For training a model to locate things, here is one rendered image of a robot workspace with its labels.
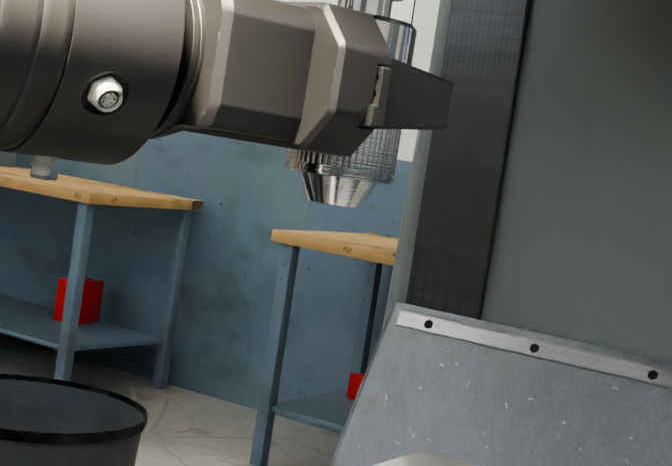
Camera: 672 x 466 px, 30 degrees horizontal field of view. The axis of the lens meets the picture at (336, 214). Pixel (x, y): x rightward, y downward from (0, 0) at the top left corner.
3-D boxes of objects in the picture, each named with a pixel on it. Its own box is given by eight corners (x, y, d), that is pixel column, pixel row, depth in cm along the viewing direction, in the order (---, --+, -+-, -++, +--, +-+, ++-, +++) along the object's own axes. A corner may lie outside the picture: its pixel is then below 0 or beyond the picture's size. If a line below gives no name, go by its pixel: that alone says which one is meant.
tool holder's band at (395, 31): (436, 53, 52) (440, 29, 52) (348, 33, 49) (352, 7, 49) (367, 49, 56) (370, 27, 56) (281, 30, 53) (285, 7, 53)
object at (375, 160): (416, 183, 53) (436, 53, 52) (327, 171, 50) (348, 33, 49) (348, 171, 56) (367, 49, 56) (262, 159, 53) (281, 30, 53)
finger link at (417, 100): (433, 142, 53) (319, 123, 49) (446, 67, 53) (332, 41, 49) (460, 146, 52) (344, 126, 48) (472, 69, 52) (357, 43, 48)
